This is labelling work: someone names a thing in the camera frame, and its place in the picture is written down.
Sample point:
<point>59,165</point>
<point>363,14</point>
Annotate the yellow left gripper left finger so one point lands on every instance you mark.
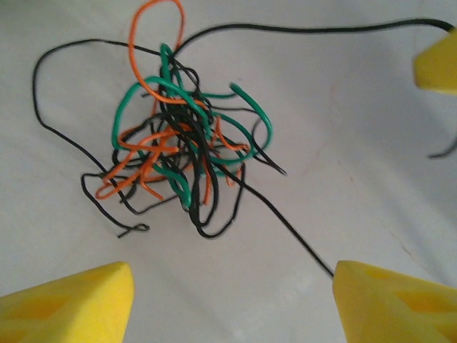
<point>64,307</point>

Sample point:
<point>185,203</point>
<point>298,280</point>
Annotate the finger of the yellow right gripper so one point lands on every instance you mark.
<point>439,68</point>

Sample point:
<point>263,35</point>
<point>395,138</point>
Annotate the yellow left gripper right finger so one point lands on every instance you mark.
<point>392,307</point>

